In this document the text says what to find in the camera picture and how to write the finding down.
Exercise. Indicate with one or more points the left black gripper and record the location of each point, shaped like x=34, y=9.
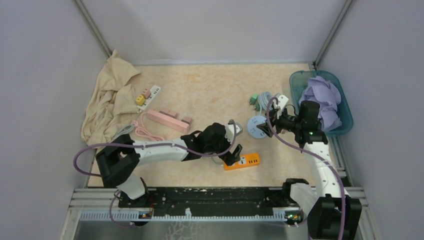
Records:
x=229, y=158

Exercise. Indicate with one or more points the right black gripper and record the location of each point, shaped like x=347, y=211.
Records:
x=266, y=128

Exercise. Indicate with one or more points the round light blue power socket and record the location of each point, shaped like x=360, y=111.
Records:
x=252, y=128

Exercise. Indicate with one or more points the orange power strip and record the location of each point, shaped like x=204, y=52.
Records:
x=246, y=161

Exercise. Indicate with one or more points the green USB charger plug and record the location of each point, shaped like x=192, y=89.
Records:
x=253, y=99
x=257, y=108

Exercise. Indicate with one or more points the pink power strip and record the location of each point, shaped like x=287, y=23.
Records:
x=173, y=123

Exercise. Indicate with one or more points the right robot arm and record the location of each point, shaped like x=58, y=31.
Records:
x=330, y=211

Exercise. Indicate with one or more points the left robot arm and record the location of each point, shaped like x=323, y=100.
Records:
x=118, y=160

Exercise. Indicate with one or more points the yellow USB charger plug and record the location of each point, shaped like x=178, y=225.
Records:
x=140, y=100

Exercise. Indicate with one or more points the teal plastic basket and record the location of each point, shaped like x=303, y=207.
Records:
x=298, y=82

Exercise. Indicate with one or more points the lavender cloth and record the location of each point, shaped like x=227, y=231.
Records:
x=328, y=97

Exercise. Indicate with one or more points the white power strip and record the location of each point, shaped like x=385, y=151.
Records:
x=155, y=90

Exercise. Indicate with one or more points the pink charger on white strip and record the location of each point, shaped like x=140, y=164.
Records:
x=146, y=93

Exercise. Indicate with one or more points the beige cloth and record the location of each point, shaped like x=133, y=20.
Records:
x=112, y=104

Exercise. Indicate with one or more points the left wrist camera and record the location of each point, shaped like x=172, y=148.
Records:
x=235, y=128

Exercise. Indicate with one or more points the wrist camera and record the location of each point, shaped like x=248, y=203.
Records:
x=280, y=102
x=235, y=128

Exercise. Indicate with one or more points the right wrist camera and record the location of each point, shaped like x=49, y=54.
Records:
x=280, y=102

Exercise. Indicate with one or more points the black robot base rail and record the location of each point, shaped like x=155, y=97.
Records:
x=211, y=201

